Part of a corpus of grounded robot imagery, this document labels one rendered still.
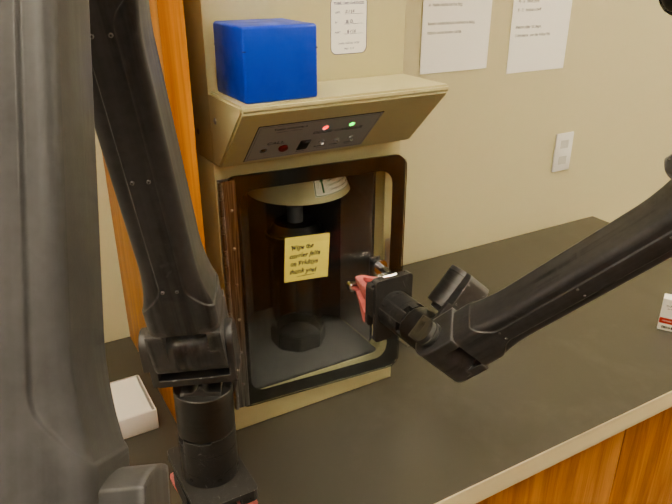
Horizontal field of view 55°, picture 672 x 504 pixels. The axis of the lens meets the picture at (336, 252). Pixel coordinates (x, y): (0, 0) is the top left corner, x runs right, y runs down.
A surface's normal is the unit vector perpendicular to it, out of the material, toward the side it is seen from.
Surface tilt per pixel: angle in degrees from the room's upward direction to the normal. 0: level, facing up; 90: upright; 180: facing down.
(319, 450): 0
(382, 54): 90
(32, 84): 58
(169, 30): 90
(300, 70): 90
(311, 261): 90
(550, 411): 0
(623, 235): 51
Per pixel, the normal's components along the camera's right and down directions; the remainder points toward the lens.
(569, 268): -0.77, -0.54
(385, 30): 0.50, 0.36
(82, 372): 0.98, -0.18
